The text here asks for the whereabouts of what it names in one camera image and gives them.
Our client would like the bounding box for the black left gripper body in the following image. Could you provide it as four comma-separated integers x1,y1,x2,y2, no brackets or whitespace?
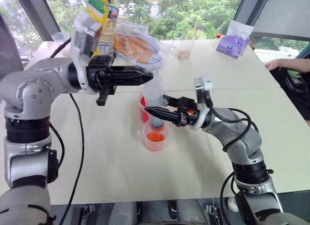
86,55,118,106

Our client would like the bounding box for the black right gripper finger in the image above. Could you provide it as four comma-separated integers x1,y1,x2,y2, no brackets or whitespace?
144,106,181,124
162,94,179,107

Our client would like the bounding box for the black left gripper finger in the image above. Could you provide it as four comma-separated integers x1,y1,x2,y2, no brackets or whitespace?
112,76,154,87
111,65,154,77

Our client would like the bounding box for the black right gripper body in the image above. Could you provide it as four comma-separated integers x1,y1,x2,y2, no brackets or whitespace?
174,96,201,127

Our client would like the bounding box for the clear cup with red liquid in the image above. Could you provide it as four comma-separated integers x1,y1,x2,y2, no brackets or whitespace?
139,92,151,123
141,120,171,152

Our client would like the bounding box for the small empty clear cup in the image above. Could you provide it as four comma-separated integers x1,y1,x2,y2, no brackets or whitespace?
51,31,71,44

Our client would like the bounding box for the clear bag with orange contents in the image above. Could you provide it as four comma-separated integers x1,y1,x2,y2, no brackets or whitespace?
113,21,163,69

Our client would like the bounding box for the yellow green snack box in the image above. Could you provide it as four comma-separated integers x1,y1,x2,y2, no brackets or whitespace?
86,0,120,57

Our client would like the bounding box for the tall glass with nuts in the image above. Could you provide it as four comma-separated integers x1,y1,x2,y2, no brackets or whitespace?
172,28,196,63

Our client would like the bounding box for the purple tissue pack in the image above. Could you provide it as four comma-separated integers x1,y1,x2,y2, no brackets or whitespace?
216,19,255,60

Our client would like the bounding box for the dark mesh chair back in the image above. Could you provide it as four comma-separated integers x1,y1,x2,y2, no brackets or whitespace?
0,14,25,77

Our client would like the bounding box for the white round cap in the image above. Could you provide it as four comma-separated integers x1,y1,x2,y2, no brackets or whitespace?
227,196,241,213

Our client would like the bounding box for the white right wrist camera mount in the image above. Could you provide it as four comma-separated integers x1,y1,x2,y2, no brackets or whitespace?
191,74,215,130

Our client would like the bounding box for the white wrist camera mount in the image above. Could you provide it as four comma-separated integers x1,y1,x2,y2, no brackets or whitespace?
70,12,117,95
191,74,215,130

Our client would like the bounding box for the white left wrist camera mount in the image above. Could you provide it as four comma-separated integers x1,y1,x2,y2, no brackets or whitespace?
70,12,117,95

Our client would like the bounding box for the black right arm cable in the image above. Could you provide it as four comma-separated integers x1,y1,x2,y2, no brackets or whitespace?
204,89,259,152

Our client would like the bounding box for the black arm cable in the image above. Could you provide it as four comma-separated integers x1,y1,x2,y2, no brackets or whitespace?
204,89,259,152
49,37,86,225

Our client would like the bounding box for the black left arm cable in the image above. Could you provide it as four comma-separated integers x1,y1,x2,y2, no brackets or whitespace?
49,37,86,225

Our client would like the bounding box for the black left elbow cable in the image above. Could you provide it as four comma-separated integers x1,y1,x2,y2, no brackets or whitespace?
49,124,65,168

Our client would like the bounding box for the black right shoulder cable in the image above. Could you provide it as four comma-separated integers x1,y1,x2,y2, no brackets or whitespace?
219,173,240,225

